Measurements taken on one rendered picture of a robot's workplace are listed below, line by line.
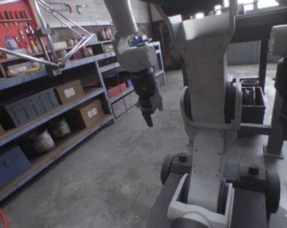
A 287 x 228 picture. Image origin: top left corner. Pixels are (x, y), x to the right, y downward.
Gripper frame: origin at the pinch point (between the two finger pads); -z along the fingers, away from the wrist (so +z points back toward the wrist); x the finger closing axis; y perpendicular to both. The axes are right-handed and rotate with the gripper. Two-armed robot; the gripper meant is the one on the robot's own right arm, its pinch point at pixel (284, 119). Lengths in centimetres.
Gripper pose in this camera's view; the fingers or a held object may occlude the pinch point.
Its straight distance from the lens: 57.9
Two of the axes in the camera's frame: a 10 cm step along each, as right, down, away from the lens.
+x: 4.2, -6.2, 6.7
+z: -2.7, -7.8, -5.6
